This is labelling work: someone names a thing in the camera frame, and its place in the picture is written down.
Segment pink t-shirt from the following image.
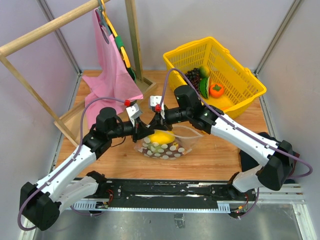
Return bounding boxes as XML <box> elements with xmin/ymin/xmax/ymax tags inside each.
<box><xmin>81</xmin><ymin>7</ymin><xmax>144</xmax><ymax>130</ymax></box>

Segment green t-shirt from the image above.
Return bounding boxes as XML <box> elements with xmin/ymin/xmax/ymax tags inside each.
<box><xmin>114</xmin><ymin>35</ymin><xmax>138</xmax><ymax>107</ymax></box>

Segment green toy cabbage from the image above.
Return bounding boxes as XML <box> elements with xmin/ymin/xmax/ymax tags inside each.
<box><xmin>142</xmin><ymin>142</ymin><xmax>164</xmax><ymax>154</ymax></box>

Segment grey clothes hanger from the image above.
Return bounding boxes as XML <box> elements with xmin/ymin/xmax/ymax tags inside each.
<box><xmin>95</xmin><ymin>0</ymin><xmax>112</xmax><ymax>44</ymax></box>

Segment yellow clothes hanger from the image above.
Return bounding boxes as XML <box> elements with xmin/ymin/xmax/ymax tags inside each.
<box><xmin>102</xmin><ymin>1</ymin><xmax>131</xmax><ymax>69</ymax></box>

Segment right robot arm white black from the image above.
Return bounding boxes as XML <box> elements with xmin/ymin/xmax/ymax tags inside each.
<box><xmin>149</xmin><ymin>85</ymin><xmax>294</xmax><ymax>200</ymax></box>

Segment toy watermelon slice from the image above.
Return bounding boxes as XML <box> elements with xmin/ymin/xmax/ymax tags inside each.
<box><xmin>198</xmin><ymin>76</ymin><xmax>211</xmax><ymax>99</ymax></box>

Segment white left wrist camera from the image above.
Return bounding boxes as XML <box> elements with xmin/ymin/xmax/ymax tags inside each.
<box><xmin>125</xmin><ymin>100</ymin><xmax>142</xmax><ymax>126</ymax></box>

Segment yellow plastic basket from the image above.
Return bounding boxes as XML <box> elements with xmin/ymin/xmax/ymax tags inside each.
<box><xmin>162</xmin><ymin>36</ymin><xmax>267</xmax><ymax>120</ymax></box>

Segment yellow green toy mango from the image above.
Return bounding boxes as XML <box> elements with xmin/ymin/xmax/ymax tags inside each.
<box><xmin>198</xmin><ymin>65</ymin><xmax>210</xmax><ymax>78</ymax></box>

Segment black toy grapes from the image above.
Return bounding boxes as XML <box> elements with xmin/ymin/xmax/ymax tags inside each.
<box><xmin>185</xmin><ymin>67</ymin><xmax>202</xmax><ymax>90</ymax></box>

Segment dark brown toy chestnut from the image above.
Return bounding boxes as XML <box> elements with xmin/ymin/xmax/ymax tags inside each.
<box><xmin>169</xmin><ymin>141</ymin><xmax>181</xmax><ymax>151</ymax></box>

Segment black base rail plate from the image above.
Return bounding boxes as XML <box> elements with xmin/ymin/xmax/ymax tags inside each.
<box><xmin>84</xmin><ymin>179</ymin><xmax>256</xmax><ymax>213</ymax></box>

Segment clear polka dot zip bag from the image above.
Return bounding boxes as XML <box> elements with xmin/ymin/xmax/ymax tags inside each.
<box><xmin>134</xmin><ymin>125</ymin><xmax>203</xmax><ymax>160</ymax></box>

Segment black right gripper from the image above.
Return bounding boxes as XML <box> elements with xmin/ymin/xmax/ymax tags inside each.
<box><xmin>148</xmin><ymin>105</ymin><xmax>191</xmax><ymax>132</ymax></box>

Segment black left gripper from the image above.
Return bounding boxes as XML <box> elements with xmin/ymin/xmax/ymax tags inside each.
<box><xmin>108</xmin><ymin>117</ymin><xmax>155</xmax><ymax>143</ymax></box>

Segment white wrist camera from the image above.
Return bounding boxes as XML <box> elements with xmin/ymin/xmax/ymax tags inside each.
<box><xmin>148</xmin><ymin>95</ymin><xmax>165</xmax><ymax>119</ymax></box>
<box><xmin>125</xmin><ymin>100</ymin><xmax>142</xmax><ymax>126</ymax></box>

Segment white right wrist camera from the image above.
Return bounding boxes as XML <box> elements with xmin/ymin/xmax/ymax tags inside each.
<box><xmin>148</xmin><ymin>95</ymin><xmax>165</xmax><ymax>119</ymax></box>

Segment orange toy persimmon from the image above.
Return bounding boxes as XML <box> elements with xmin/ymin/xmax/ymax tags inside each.
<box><xmin>209</xmin><ymin>83</ymin><xmax>225</xmax><ymax>98</ymax></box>

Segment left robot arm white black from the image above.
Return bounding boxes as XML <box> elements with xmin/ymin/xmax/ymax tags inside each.
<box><xmin>17</xmin><ymin>103</ymin><xmax>154</xmax><ymax>231</ymax></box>

